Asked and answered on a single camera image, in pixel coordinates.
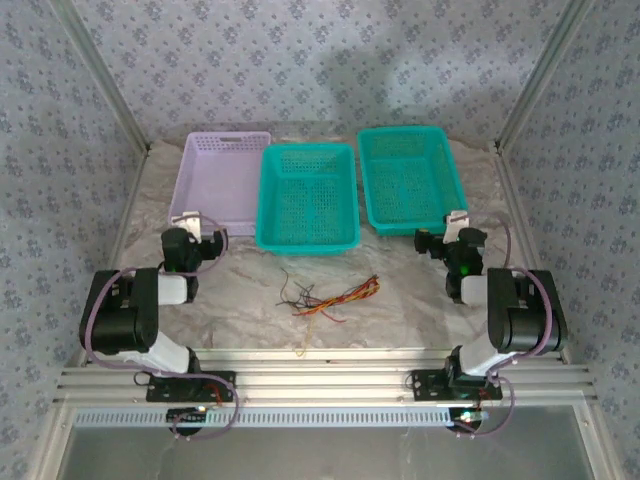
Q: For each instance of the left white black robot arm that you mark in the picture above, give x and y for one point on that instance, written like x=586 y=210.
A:
x=115 y=320

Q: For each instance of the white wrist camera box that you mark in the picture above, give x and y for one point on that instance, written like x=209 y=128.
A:
x=186 y=221
x=457 y=218

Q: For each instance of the aluminium mounting rail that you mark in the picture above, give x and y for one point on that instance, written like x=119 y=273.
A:
x=325 y=370

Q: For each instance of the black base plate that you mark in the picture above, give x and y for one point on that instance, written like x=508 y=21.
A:
x=220 y=385
x=425 y=387

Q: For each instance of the aluminium side rail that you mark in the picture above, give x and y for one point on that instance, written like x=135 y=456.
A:
x=127 y=210
x=517 y=210

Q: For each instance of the aluminium frame post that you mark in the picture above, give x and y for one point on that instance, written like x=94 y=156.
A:
x=104 y=75
x=544 y=75

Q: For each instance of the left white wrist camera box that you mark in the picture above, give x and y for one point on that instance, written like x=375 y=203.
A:
x=186 y=221

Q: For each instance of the teal plastic basket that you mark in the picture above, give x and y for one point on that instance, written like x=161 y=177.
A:
x=410 y=180
x=305 y=200

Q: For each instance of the marbled table cover sheet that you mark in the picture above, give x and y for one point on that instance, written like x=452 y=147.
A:
x=400 y=310

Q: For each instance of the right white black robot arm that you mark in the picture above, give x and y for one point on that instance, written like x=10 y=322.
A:
x=525 y=320

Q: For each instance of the small controller board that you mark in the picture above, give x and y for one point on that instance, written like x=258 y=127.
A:
x=470 y=416
x=187 y=415

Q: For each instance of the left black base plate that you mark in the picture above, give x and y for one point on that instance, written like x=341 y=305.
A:
x=220 y=385

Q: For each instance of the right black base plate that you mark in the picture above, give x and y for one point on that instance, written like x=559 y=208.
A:
x=425 y=387

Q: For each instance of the lilac plastic basket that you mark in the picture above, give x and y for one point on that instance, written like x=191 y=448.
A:
x=220 y=185

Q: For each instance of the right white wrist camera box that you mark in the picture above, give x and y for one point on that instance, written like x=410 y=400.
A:
x=457 y=218

